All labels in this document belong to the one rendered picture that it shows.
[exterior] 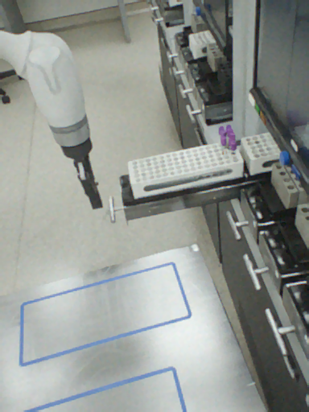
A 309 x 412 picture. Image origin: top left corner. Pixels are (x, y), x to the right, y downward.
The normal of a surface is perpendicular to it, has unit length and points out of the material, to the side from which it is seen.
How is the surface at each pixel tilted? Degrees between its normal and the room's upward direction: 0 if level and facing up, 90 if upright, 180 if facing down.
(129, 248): 0
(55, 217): 0
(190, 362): 0
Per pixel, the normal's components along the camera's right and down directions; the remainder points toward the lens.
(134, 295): -0.14, -0.70
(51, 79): 0.20, 0.55
